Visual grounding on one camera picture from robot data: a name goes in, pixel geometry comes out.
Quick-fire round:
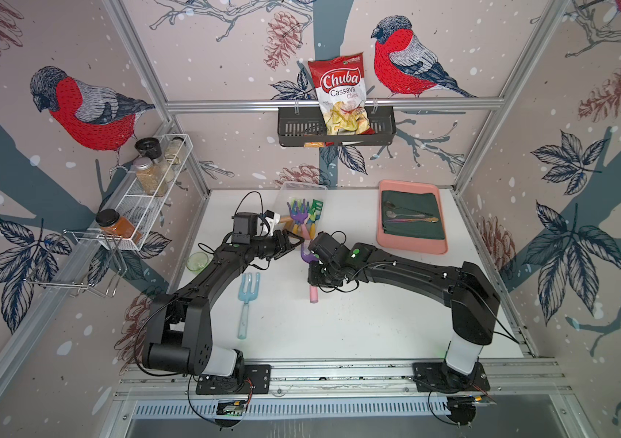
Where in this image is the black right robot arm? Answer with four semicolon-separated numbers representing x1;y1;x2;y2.
308;232;500;375

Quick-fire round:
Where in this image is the pale spice jar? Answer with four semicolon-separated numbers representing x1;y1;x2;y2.
164;136;186;166

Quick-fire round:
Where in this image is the black lid spice jar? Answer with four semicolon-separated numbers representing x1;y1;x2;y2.
134;137;164;164

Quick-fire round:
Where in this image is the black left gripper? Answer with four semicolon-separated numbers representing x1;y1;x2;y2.
250;229;304;260

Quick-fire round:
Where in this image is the black wire basket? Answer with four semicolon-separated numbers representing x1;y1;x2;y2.
277;106;396;147

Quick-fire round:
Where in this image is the silver lid spice jar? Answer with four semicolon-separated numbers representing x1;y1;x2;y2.
133;157;168;197

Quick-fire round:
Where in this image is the clear plastic storage box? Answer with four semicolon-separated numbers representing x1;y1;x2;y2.
272;182;327;233

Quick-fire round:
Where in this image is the aluminium frame post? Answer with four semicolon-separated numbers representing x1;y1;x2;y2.
100;0;211;196

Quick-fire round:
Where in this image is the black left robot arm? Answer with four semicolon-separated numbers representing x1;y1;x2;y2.
137;213;304;379

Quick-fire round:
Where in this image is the green transparent cup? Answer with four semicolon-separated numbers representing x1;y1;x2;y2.
185;252;212;275

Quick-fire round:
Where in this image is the red chips bag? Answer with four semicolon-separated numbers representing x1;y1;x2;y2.
308;53;373;136

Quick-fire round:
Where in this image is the white wire shelf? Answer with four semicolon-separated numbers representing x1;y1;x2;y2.
85;133;192;256

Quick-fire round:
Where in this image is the metal spoon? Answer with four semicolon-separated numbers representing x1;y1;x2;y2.
383;201;433;218

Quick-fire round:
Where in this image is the orange spice jar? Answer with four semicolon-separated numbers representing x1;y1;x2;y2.
95;209;142;244

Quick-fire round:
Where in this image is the purple rake pink handle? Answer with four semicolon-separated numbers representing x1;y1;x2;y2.
300;241;319;304
288;199;310;241

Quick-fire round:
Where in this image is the iridescent spoon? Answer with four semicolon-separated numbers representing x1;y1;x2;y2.
387;215;440;223

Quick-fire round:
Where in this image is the green rake wooden handle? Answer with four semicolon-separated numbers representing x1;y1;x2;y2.
307;200;324;239

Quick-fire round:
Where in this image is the light blue rake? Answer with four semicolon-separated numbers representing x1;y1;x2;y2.
237;272;261;339

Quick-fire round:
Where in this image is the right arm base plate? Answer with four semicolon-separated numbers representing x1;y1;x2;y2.
412;361;491;394

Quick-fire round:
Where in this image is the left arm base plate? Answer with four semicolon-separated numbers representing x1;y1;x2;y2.
195;364;271;395

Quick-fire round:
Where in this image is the dark green cloth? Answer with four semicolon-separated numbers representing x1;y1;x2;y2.
381;191;445;240

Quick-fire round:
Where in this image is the pink tray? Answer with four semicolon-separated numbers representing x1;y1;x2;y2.
376;180;448;255

